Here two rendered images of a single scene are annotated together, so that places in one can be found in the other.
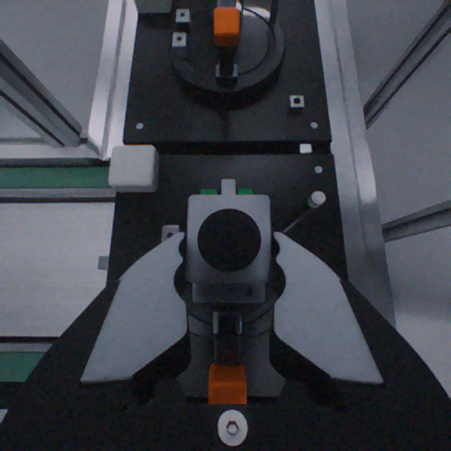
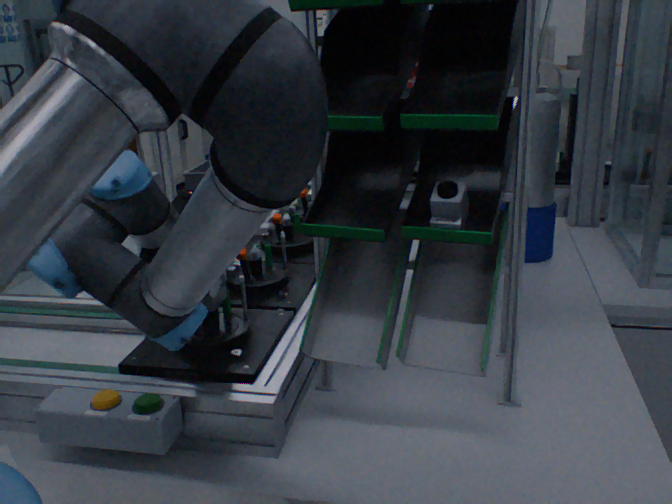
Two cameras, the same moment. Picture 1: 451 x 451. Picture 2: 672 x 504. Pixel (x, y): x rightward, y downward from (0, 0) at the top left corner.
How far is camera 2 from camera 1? 1.07 m
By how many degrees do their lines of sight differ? 57
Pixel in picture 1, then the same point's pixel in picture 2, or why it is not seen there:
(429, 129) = not seen: hidden behind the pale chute
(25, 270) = (92, 354)
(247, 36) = (268, 272)
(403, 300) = (344, 413)
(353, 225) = (290, 334)
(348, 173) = (301, 320)
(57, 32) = not seen: hidden behind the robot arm
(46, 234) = (113, 343)
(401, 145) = not seen: hidden behind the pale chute
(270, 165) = (256, 312)
